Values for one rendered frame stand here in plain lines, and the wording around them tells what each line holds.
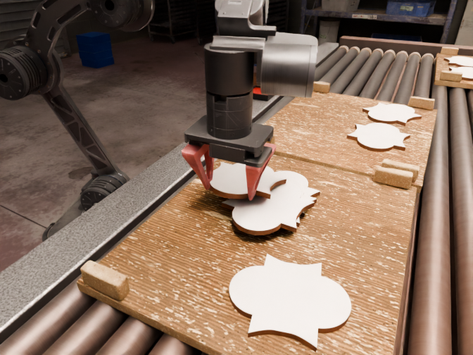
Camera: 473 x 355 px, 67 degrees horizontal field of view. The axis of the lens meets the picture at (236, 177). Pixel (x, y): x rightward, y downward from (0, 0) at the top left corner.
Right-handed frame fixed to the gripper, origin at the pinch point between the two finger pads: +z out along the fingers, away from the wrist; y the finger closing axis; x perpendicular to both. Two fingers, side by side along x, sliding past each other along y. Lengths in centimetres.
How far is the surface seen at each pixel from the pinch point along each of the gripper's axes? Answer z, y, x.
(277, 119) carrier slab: 5.9, 4.1, -38.6
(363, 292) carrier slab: 4.5, -20.0, 7.5
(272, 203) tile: 2.3, -6.0, -1.8
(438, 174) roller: 6.7, -30.5, -28.1
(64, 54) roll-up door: 109, 417, -364
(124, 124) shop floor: 106, 185, -195
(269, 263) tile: 3.8, -8.7, 8.1
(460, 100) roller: 8, -39, -75
